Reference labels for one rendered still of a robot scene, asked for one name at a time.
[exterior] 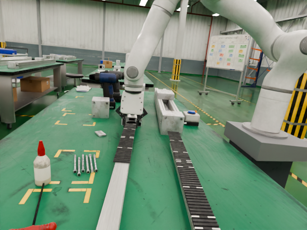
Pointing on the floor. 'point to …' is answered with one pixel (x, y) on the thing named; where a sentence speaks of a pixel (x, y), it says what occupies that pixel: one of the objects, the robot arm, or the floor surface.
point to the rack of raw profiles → (255, 69)
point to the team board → (228, 56)
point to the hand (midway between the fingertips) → (130, 123)
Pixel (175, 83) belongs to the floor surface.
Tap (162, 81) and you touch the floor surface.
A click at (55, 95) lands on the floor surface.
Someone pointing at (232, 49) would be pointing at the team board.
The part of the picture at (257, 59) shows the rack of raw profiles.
